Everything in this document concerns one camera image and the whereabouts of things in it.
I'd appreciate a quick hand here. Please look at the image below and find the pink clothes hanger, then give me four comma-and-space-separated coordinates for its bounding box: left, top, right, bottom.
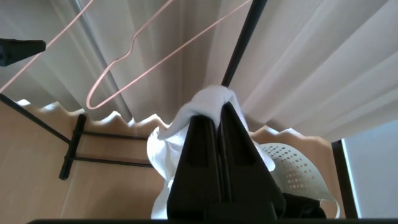
0, 0, 95, 95
85, 0, 252, 111

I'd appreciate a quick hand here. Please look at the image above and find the black garment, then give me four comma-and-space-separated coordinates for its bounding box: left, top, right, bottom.
281, 192, 327, 220

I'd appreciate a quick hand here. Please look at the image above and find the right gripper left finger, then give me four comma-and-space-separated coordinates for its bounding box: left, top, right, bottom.
167, 114, 223, 220

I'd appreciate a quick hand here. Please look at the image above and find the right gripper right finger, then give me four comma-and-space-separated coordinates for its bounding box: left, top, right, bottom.
218, 101, 287, 219

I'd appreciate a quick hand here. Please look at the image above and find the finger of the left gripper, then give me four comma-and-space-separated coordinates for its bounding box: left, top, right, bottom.
0, 38, 47, 67

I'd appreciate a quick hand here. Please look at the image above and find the beige curtain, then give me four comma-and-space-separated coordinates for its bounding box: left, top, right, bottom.
0, 0, 398, 143

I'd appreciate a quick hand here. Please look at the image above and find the white laundry basket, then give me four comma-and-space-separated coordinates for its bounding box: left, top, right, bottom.
259, 142, 341, 219

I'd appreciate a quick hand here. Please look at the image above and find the white printed t-shirt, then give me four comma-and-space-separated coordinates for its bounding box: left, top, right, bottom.
146, 85, 276, 220

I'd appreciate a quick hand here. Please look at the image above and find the black clothes rack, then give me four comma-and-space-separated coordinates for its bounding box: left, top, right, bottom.
0, 0, 269, 182

